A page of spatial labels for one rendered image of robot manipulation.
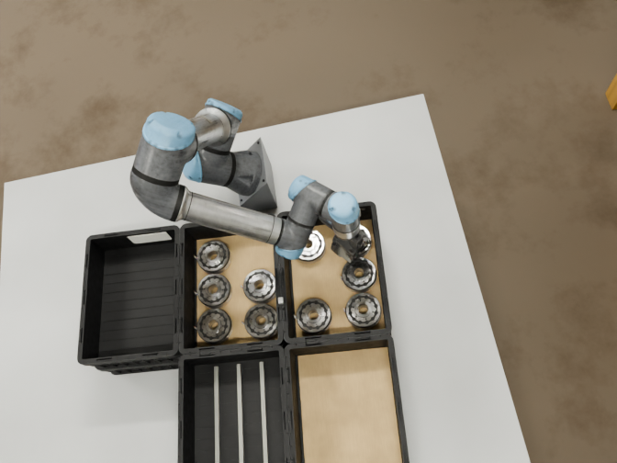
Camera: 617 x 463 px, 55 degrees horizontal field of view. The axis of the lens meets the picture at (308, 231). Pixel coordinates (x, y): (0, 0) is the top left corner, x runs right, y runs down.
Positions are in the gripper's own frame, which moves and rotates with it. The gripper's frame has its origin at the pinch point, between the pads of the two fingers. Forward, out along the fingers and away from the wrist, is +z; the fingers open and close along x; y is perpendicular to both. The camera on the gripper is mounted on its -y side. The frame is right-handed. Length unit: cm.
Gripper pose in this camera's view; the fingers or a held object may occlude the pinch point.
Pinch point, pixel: (345, 247)
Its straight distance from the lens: 179.0
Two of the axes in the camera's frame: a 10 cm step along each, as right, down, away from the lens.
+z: 1.2, 3.7, 9.2
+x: 7.1, -6.8, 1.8
